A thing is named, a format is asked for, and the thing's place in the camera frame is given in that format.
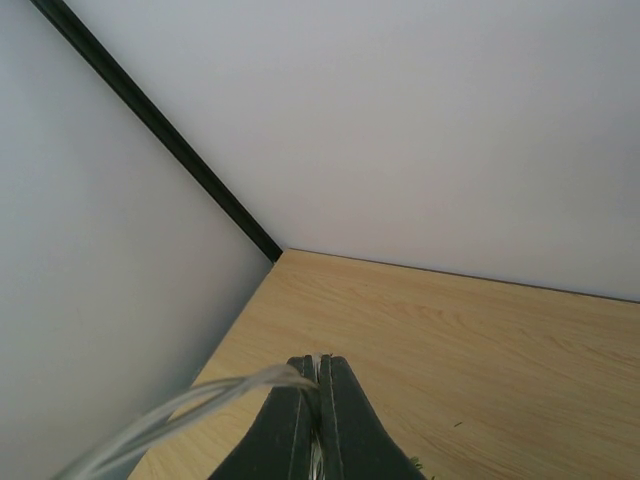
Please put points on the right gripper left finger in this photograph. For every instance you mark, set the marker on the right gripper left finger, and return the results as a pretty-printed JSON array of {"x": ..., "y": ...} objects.
[{"x": 281, "y": 443}]

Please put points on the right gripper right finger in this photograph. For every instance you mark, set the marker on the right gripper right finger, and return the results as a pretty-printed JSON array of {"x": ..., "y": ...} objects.
[{"x": 354, "y": 443}]

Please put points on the clear string lights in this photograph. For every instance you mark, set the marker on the clear string lights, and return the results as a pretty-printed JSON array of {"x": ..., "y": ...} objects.
[{"x": 186, "y": 410}]

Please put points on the small green christmas tree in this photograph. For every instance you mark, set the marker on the small green christmas tree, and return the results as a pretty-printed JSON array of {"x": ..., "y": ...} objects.
[{"x": 418, "y": 464}]

